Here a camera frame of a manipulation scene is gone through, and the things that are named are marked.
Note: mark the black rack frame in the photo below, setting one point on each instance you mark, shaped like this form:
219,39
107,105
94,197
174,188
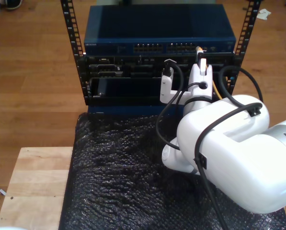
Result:
69,28

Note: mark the blue base panel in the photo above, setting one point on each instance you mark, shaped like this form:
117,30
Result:
121,110

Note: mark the black bubble wrap mat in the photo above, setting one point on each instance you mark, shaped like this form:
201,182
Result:
121,179

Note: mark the white crumpled paper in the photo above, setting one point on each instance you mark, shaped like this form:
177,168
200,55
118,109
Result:
263,14

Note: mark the blue network switch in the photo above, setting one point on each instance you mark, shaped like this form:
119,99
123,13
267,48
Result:
145,24

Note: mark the black rack server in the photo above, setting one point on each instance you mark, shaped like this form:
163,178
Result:
133,69

